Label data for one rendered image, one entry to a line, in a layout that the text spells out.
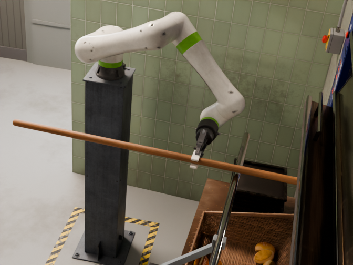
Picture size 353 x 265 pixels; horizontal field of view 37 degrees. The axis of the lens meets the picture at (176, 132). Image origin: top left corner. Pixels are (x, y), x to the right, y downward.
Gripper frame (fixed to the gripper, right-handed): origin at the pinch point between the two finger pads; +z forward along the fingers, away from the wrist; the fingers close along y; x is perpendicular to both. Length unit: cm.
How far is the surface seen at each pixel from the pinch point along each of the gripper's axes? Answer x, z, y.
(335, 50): -51, -86, -23
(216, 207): -8, -48, 62
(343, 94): -52, -23, -30
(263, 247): -36, -19, 55
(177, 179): 28, -120, 105
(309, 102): -40, -24, -23
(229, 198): -17.1, 17.1, 1.9
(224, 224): -17.9, 32.2, 1.9
